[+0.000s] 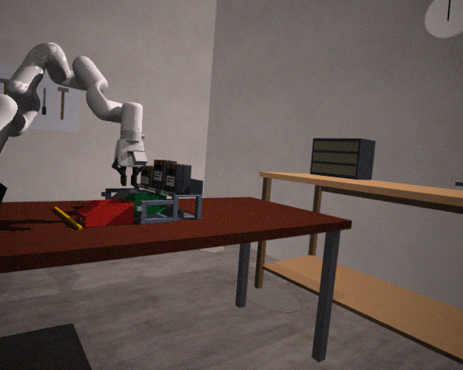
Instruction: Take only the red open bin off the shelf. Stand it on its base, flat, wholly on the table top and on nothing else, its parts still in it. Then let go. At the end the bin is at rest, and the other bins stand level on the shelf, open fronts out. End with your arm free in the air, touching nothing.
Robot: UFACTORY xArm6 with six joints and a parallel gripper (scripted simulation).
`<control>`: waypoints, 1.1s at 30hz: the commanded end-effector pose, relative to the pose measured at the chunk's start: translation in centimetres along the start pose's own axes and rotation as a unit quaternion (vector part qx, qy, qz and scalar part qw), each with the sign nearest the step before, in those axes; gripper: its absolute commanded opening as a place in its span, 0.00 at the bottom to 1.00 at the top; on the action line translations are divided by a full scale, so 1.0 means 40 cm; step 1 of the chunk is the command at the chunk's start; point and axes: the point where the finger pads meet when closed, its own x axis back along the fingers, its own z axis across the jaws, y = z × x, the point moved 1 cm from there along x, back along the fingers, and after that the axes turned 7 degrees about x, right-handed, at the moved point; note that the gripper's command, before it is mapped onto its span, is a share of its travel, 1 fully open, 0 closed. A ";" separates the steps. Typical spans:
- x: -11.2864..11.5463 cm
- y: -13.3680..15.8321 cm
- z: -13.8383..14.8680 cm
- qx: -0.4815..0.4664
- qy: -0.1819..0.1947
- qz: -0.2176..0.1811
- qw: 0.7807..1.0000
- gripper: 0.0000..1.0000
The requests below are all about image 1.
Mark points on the red bin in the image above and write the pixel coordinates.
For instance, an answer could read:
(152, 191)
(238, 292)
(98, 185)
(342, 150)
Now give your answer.
(106, 212)

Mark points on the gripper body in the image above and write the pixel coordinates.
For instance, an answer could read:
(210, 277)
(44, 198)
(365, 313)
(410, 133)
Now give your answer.
(124, 158)

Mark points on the yellow bar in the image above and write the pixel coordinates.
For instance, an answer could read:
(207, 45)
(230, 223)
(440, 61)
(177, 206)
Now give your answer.
(68, 218)

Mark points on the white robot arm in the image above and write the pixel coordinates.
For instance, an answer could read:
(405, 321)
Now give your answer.
(21, 90)

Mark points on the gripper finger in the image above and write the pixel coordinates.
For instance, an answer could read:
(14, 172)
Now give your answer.
(136, 171)
(123, 177)

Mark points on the grey open bin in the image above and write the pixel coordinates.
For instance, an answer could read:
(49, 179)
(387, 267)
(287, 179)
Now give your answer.
(124, 193)

